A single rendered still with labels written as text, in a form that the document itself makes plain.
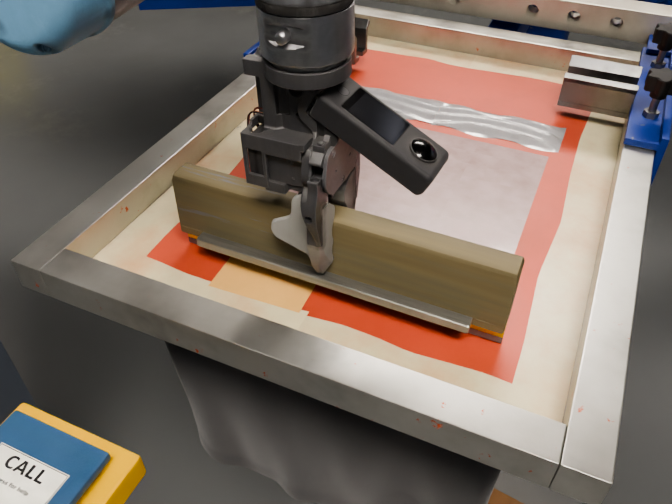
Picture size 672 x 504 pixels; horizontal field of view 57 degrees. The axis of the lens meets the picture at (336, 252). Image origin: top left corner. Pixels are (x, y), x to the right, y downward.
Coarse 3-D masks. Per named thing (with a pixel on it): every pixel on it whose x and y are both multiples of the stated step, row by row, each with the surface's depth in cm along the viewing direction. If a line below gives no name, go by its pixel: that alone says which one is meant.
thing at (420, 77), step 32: (384, 64) 105; (416, 64) 105; (448, 64) 105; (416, 96) 96; (448, 96) 96; (384, 192) 78; (160, 256) 69; (192, 256) 69; (224, 256) 69; (320, 288) 65
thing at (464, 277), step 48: (192, 192) 63; (240, 192) 61; (288, 192) 61; (240, 240) 65; (336, 240) 59; (384, 240) 56; (432, 240) 56; (384, 288) 60; (432, 288) 57; (480, 288) 55
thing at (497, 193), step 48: (480, 96) 96; (528, 96) 96; (480, 144) 86; (576, 144) 86; (432, 192) 78; (480, 192) 78; (528, 192) 78; (480, 240) 71; (528, 240) 71; (528, 288) 65; (384, 336) 60; (432, 336) 60
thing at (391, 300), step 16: (208, 240) 65; (224, 240) 65; (240, 256) 64; (256, 256) 64; (272, 256) 64; (288, 272) 63; (304, 272) 62; (336, 288) 61; (352, 288) 60; (368, 288) 60; (384, 304) 59; (400, 304) 59; (416, 304) 59; (432, 320) 58; (448, 320) 57; (464, 320) 57
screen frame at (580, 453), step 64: (192, 128) 82; (128, 192) 72; (640, 192) 71; (64, 256) 63; (640, 256) 63; (128, 320) 60; (192, 320) 57; (256, 320) 57; (320, 384) 53; (384, 384) 52; (448, 384) 52; (576, 384) 52; (448, 448) 51; (512, 448) 47; (576, 448) 47
